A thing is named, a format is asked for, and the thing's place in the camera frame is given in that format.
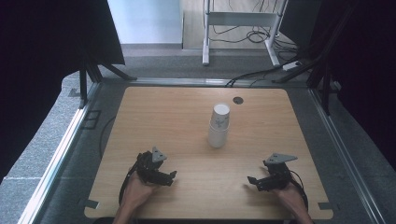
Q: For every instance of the person's left hand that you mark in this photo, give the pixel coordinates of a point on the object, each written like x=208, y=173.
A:
x=137, y=191

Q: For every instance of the metal floor rail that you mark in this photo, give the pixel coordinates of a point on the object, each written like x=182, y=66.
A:
x=186, y=81
x=345, y=155
x=54, y=161

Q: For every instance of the person's right hand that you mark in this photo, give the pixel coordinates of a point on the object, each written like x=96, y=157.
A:
x=288, y=196

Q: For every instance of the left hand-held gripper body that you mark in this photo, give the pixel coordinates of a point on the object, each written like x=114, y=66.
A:
x=148, y=169

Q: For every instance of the black curtain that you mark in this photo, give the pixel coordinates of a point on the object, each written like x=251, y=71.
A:
x=364, y=62
x=40, y=62

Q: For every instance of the black metal stand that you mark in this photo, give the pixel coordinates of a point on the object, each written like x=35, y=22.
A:
x=90, y=73
x=325, y=81

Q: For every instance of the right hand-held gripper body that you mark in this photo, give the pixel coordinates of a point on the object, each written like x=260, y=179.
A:
x=278, y=174

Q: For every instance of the white metal desk frame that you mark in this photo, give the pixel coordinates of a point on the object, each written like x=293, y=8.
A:
x=239, y=18

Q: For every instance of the stack of white paper cups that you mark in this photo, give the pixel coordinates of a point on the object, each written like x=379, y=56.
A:
x=219, y=127

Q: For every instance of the white power strip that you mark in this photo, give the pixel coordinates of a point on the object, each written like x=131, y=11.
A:
x=291, y=65

